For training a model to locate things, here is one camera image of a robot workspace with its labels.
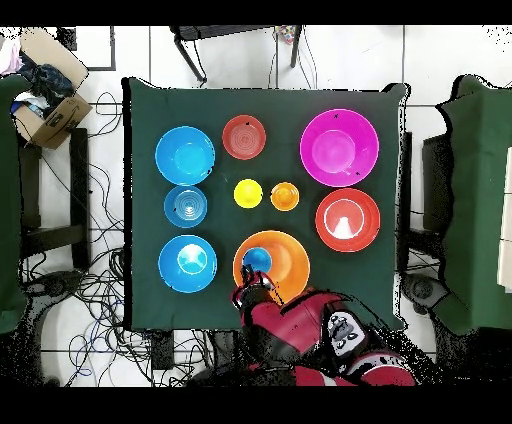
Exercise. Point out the blue cup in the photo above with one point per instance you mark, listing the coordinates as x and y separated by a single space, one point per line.
256 259

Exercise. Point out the large orange bowl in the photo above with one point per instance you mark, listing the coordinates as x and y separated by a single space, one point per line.
288 256

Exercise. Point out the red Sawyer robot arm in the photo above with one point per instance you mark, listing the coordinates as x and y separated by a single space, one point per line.
292 324

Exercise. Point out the large blue bowl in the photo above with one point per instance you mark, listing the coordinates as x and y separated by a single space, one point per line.
184 156
187 280

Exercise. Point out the yellow cup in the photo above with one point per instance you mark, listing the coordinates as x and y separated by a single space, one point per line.
248 193

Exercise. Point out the orange cup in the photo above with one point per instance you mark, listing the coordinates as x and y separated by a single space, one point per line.
284 196

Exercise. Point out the small teal blue bowl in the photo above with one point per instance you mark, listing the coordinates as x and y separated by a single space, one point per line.
185 206

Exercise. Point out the black power box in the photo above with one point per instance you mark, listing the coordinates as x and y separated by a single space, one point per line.
162 350

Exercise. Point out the wide red bowl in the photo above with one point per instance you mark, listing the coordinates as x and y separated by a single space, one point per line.
348 200

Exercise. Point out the small red bowl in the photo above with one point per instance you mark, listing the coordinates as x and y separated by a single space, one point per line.
244 138

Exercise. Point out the large pink bowl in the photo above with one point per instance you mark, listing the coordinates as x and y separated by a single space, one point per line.
339 148

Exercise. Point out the dark green table cloth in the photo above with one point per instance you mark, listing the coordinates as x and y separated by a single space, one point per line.
248 104

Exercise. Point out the green covered table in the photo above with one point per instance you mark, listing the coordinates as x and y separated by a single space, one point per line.
476 200
8 200

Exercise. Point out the cardboard box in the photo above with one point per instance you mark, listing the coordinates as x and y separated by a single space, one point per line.
60 120

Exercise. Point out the colourful small item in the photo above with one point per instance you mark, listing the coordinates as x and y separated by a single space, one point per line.
286 34

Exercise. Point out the dark blue cloth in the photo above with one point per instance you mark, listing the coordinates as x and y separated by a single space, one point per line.
48 82

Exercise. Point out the pink cloth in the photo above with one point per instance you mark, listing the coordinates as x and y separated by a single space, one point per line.
10 58

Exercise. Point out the black bench frame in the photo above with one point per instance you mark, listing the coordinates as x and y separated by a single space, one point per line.
80 192

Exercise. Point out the black stool frame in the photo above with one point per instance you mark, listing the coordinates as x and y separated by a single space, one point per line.
224 32

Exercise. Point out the thin black square frame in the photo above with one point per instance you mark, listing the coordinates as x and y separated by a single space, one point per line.
112 48

